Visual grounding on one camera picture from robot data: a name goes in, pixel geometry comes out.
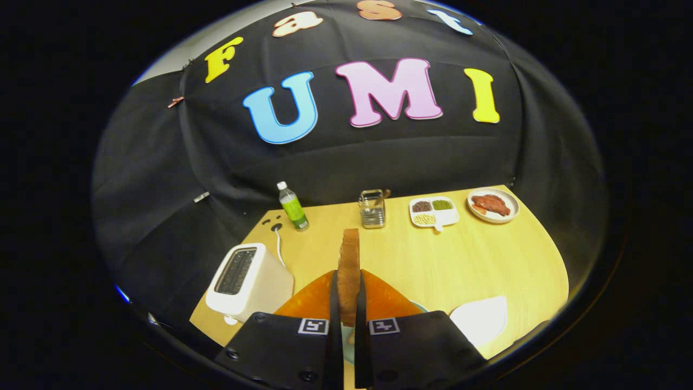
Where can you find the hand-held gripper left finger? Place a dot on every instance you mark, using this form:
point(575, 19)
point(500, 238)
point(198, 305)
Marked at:
point(334, 303)

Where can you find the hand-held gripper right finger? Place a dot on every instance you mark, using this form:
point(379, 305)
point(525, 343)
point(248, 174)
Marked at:
point(361, 352)

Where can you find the brown crust bread slice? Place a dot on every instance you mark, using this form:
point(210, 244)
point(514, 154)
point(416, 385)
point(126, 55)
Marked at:
point(349, 271)

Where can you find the pale green round plate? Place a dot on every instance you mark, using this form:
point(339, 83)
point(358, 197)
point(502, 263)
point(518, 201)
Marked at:
point(349, 344)

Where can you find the white toaster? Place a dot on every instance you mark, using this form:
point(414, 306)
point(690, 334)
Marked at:
point(265, 287)

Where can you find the green label plastic bottle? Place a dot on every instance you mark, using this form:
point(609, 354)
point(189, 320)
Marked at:
point(294, 211)

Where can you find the white rectangular plate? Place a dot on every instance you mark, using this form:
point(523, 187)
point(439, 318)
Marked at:
point(479, 319)

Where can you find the white divided dish with beans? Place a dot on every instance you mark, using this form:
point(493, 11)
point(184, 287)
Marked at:
point(446, 218)

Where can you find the small white tag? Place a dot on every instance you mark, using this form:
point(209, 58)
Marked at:
point(201, 196)

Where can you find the round white plate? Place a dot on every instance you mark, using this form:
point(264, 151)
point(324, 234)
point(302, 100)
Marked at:
point(495, 219)

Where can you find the red meat piece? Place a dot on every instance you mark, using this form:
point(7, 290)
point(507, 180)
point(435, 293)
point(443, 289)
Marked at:
point(492, 204)

